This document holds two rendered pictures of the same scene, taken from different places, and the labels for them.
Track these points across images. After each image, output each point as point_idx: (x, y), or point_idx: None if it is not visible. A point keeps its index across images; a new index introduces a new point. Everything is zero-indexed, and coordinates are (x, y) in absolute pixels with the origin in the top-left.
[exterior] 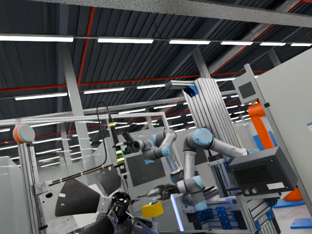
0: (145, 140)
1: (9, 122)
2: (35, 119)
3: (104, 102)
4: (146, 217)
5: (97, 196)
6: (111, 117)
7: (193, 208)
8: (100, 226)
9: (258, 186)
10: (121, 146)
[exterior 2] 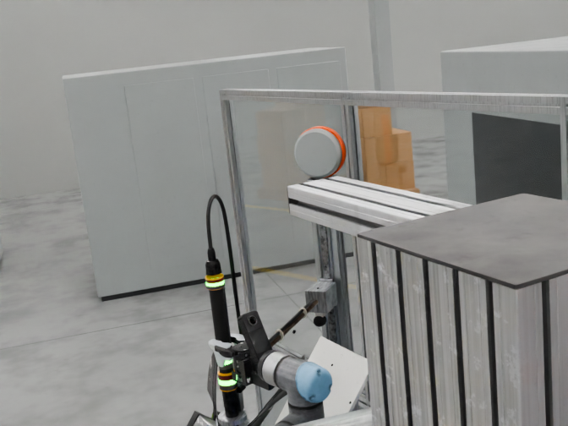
0: (285, 372)
1: (333, 101)
2: (368, 96)
3: (207, 205)
4: None
5: (214, 412)
6: (207, 262)
7: None
8: None
9: None
10: (215, 354)
